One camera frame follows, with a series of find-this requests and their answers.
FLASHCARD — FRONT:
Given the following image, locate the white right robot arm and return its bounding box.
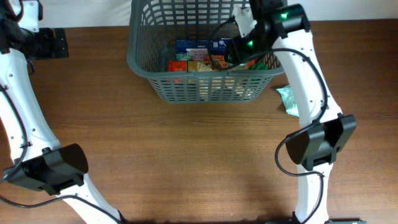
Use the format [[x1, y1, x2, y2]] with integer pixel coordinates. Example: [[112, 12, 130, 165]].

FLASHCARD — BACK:
[[229, 1, 356, 224]]

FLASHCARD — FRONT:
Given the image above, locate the grey plastic lattice basket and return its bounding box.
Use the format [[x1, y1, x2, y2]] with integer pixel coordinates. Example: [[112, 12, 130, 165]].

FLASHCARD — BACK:
[[127, 0, 284, 103]]

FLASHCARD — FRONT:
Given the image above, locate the green-lidded glass jar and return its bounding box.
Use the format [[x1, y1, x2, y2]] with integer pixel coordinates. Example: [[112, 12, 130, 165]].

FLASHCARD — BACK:
[[250, 62, 269, 70]]

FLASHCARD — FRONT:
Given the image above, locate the black metal mounting plate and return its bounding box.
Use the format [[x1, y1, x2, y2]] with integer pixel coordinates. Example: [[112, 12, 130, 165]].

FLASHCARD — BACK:
[[29, 28, 69, 60]]

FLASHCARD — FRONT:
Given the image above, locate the blue Kimberly-Clark tissue box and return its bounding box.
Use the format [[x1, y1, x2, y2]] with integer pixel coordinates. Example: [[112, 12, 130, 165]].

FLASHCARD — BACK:
[[175, 38, 232, 55]]

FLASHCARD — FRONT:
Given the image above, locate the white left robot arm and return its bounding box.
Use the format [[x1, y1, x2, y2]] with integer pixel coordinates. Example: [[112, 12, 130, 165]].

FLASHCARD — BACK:
[[1, 1, 126, 223]]

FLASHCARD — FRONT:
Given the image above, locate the San Remo spaghetti packet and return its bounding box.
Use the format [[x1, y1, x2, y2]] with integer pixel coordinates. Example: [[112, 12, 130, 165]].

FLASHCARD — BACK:
[[167, 57, 259, 73]]

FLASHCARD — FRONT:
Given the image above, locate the beige plastic packet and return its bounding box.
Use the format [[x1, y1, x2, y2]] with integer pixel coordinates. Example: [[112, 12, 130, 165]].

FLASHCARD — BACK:
[[198, 60, 256, 101]]

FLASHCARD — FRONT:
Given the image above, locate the teal plastic packet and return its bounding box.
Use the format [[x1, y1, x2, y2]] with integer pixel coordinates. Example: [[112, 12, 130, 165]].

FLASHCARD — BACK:
[[276, 85, 299, 117]]

